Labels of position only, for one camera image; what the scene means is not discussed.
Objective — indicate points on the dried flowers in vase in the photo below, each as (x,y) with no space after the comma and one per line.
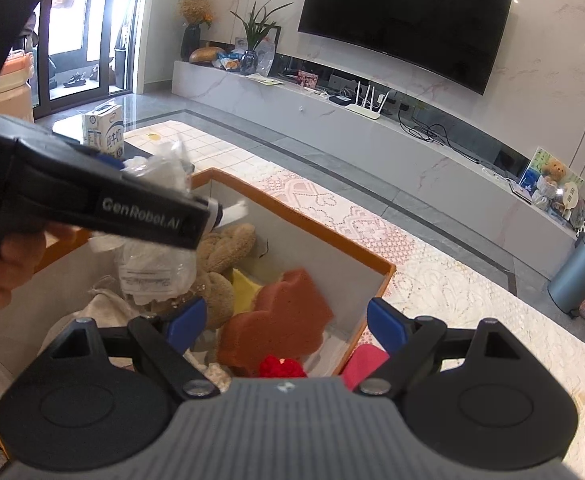
(195,13)

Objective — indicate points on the person's left hand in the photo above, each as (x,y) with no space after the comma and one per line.
(20,253)

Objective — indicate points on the orange cardboard storage box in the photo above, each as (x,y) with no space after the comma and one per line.
(346,274)

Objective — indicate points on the white wifi router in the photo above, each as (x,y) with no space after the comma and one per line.
(368,102)

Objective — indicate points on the white paper towel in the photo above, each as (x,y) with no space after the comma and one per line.
(97,314)

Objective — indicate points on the red capsule dispenser box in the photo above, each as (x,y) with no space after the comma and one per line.
(362,362)

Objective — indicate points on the orange crochet fruit toy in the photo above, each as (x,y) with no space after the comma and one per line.
(274,367)

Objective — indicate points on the pink water bottle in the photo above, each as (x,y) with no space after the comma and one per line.
(15,90)

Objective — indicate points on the small milk carton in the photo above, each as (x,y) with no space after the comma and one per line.
(103,129)

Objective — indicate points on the black wall television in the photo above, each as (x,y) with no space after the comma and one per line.
(456,39)

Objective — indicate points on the yellow microfiber cloth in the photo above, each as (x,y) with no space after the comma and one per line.
(245,292)

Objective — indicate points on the teddy bear on console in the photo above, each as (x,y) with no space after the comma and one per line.
(552,172)

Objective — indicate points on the marble TV console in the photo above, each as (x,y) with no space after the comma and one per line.
(439,186)

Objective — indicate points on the white crochet ruffle scrunchie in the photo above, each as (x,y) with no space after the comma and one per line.
(213,371)

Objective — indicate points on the brown shaped sponge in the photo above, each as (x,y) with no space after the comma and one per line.
(287,321)

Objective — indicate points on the green plant in glass vase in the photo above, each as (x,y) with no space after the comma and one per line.
(257,24)

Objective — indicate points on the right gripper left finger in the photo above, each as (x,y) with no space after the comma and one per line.
(172,339)

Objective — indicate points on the brown plush toy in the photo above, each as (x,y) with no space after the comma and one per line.
(217,255)

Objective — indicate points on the clear gift bag with ribbon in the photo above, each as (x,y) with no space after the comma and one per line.
(155,251)

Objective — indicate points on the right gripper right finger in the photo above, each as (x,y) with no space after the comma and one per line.
(410,342)

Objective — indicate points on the grey pedal trash bin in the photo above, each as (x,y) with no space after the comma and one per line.
(567,288)

